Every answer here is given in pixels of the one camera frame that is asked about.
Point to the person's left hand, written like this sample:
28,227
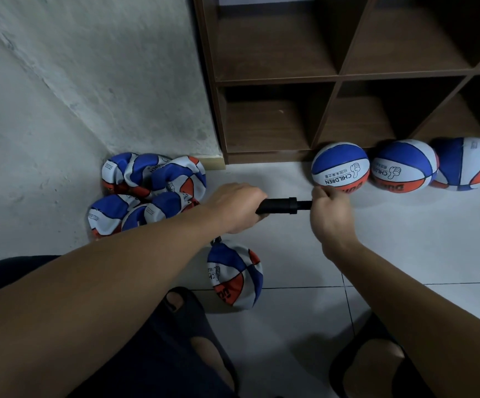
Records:
233,207

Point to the person's right hand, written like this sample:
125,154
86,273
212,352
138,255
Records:
333,221

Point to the black hand pump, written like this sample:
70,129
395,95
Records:
277,206

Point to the brown wooden cubby shelf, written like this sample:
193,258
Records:
273,62

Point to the person's left forearm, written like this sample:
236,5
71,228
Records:
74,311

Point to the person's right forearm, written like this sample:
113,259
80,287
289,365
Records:
426,327

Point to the person's left foot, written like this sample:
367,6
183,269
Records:
211,356

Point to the black sandal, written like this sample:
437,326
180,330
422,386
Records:
194,315
360,335

